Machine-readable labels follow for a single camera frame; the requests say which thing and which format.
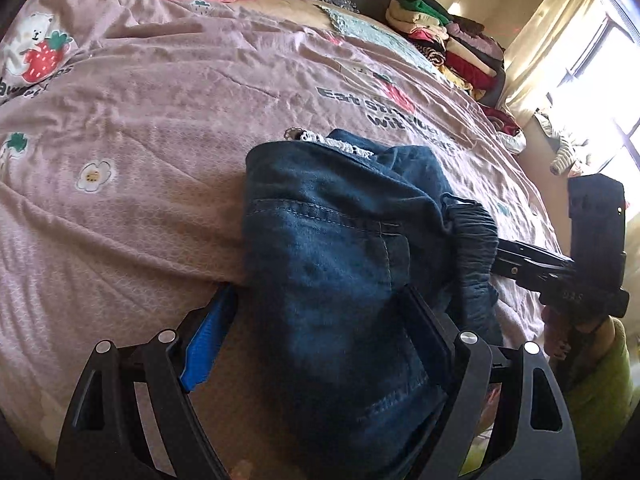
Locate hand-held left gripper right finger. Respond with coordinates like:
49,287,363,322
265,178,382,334
396,284,582,480

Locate light blue patterned cloth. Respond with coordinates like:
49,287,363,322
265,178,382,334
314,2,437,72

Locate cream curtain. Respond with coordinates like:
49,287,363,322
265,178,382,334
502,0,609,129

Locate person's right hand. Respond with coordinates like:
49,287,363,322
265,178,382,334
544,307,618,362

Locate stack of folded clothes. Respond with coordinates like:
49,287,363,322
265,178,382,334
385,0,507,107

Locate grey striped cloth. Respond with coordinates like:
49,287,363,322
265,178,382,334
534,110,594,177

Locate person's right forearm green sleeve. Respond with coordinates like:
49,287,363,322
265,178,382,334
562,327,639,462

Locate window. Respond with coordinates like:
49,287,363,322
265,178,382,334
544,4,640,222

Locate blue denim pants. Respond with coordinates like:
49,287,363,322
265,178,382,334
242,128,504,480

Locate pink printed blanket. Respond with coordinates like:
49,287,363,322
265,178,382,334
0,0,572,480

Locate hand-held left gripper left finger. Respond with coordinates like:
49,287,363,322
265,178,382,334
55,284,241,480

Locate red and white cloth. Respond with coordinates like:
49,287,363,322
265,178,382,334
482,105,527,155

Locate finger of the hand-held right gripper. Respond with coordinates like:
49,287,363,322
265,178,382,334
496,237,577,275
491,255,553,288

